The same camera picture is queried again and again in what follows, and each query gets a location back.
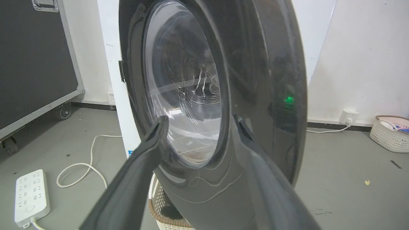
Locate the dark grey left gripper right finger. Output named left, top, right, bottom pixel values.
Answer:
left=233, top=114, right=321, bottom=230

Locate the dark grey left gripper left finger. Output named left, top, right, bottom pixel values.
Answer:
left=79, top=116, right=169, bottom=230

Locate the dark grey washing machine door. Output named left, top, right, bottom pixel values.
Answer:
left=119, top=0, right=308, bottom=230

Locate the white washing machine body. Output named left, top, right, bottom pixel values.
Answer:
left=97, top=0, right=142, bottom=158

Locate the white basket with brown rim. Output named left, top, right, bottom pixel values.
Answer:
left=148, top=173, right=194, bottom=230

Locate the white power strip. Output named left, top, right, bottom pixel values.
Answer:
left=14, top=169, right=51, bottom=228

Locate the white woven laundry basket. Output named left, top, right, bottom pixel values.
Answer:
left=370, top=115, right=409, bottom=153

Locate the black flight case with casters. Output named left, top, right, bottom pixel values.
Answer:
left=0, top=0, right=85, bottom=154

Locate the white power cable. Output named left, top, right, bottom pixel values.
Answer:
left=31, top=134, right=123, bottom=230

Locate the white wall plug adapter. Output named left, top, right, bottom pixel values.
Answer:
left=338, top=110, right=359, bottom=125

